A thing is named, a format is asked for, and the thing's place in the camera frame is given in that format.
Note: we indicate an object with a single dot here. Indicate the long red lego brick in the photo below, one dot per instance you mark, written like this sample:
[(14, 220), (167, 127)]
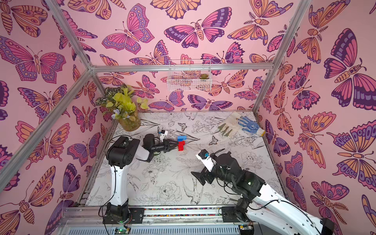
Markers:
[(181, 145)]

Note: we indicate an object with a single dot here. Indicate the white wire basket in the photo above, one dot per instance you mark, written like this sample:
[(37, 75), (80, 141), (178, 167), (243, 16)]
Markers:
[(185, 75)]

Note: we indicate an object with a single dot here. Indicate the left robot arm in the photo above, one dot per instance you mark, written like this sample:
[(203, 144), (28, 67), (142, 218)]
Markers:
[(120, 156)]

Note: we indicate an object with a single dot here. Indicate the small succulent in basket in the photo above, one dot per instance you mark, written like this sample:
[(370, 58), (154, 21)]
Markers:
[(204, 76)]

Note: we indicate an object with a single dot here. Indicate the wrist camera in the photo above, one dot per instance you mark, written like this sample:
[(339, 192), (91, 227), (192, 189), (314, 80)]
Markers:
[(162, 135), (206, 159)]

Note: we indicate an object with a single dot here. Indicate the aluminium rail with beads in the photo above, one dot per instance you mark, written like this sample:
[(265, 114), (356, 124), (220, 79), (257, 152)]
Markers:
[(153, 215)]

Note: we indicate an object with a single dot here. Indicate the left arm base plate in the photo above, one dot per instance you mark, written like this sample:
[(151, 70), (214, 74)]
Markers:
[(117, 215)]

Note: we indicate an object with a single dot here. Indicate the green beige work glove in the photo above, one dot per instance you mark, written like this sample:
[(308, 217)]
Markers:
[(230, 126)]

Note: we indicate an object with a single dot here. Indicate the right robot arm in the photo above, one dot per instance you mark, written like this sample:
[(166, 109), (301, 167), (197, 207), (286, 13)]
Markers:
[(258, 201)]

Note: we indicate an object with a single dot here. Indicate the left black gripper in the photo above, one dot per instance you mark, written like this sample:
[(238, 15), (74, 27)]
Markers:
[(166, 146)]

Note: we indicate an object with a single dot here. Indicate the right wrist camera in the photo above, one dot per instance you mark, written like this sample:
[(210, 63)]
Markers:
[(206, 159)]

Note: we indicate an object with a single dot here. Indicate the blue work glove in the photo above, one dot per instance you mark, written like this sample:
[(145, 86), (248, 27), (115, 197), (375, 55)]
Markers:
[(250, 126)]

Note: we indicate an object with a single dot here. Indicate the white vented cable duct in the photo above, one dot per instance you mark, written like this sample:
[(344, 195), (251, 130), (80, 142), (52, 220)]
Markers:
[(159, 230)]

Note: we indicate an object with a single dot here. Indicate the long blue lego brick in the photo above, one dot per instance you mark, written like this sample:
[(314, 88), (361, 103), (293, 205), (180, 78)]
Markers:
[(181, 138)]

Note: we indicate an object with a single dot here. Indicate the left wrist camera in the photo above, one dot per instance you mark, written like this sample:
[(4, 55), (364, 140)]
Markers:
[(162, 135)]

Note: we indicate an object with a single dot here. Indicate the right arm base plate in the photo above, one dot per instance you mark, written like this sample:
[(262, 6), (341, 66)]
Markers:
[(235, 214)]

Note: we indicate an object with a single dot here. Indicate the potted green plant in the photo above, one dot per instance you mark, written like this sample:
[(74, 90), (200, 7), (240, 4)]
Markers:
[(122, 104)]

